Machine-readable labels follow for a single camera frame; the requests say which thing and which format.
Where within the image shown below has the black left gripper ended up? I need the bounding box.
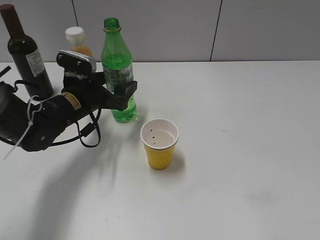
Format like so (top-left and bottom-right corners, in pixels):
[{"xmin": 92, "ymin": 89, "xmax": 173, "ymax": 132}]
[{"xmin": 61, "ymin": 71, "xmax": 138, "ymax": 111}]

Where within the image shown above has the green sprite bottle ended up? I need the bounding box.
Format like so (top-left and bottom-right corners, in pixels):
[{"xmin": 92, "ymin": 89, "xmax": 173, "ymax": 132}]
[{"xmin": 100, "ymin": 17, "xmax": 139, "ymax": 124}]

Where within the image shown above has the yellow paper cup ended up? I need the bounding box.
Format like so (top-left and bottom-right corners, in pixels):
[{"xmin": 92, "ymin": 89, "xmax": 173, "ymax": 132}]
[{"xmin": 140, "ymin": 118, "xmax": 179, "ymax": 170}]

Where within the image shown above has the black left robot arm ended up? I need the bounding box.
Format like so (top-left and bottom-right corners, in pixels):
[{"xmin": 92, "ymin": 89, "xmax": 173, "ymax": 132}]
[{"xmin": 0, "ymin": 71, "xmax": 138, "ymax": 152}]

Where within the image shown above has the orange juice bottle white cap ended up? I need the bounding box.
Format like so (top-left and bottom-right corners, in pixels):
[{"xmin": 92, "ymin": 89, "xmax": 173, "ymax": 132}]
[{"xmin": 65, "ymin": 26, "xmax": 93, "ymax": 57}]

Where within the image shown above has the white zip tie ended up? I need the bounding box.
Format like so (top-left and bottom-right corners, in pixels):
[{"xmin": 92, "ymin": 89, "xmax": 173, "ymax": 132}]
[{"xmin": 3, "ymin": 95, "xmax": 43, "ymax": 160}]

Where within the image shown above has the dark red wine bottle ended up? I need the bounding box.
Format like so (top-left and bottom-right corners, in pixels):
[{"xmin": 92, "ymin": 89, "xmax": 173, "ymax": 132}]
[{"xmin": 0, "ymin": 4, "xmax": 53, "ymax": 100}]

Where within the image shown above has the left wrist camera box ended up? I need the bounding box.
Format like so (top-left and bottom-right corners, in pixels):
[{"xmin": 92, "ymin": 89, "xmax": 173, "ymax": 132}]
[{"xmin": 56, "ymin": 50, "xmax": 97, "ymax": 76}]

